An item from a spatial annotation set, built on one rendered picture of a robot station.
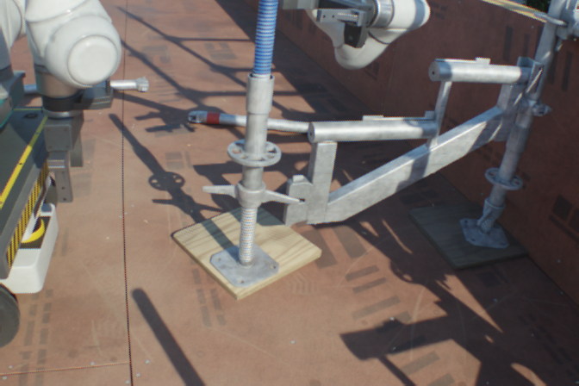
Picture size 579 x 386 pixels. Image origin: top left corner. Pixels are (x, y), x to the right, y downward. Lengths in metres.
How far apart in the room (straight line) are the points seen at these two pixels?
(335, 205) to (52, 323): 0.75
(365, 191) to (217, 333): 0.51
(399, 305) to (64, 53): 0.99
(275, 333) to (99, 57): 0.75
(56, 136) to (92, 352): 0.49
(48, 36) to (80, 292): 0.74
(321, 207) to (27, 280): 0.73
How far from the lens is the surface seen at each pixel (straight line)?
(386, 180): 1.26
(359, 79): 2.61
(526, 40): 1.65
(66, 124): 0.87
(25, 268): 1.16
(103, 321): 1.18
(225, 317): 1.17
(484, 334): 1.30
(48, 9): 0.68
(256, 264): 1.28
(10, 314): 1.08
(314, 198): 1.19
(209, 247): 1.34
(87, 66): 0.65
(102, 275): 1.30
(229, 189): 1.15
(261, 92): 1.01
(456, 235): 1.59
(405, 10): 1.20
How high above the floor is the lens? 0.85
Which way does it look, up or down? 29 degrees down
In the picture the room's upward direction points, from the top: 8 degrees clockwise
